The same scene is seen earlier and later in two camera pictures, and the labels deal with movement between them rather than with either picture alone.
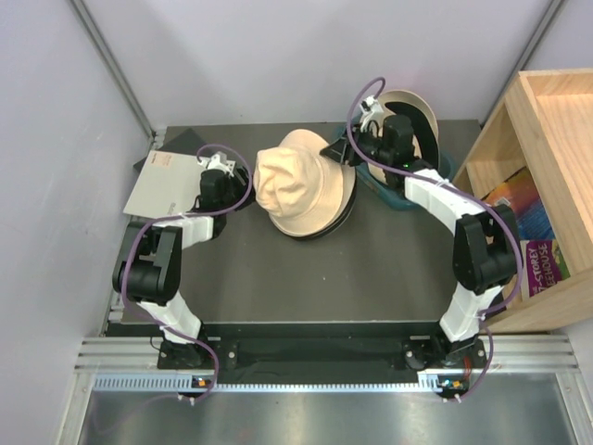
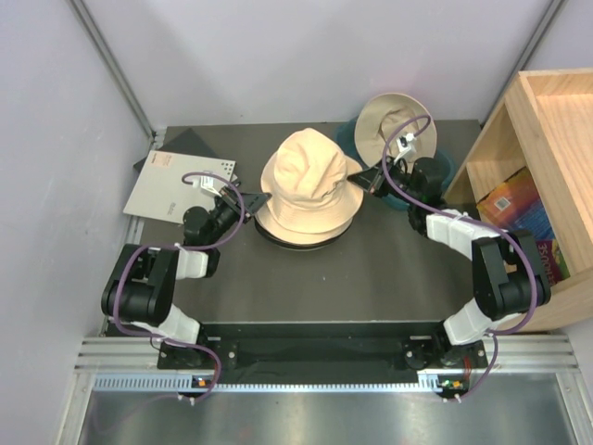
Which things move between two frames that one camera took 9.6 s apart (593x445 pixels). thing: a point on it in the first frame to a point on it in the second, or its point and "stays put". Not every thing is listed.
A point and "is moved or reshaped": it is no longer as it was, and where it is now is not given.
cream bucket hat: [348, 196] to [278, 232]
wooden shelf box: [545, 126] stays put
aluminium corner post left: [93, 30] stays put
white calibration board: [169, 184] stays put
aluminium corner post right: [548, 19] stays put
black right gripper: [341, 152] to [369, 180]
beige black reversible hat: [298, 187] is moved or reshaped
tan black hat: [424, 120] is moved or reshaped
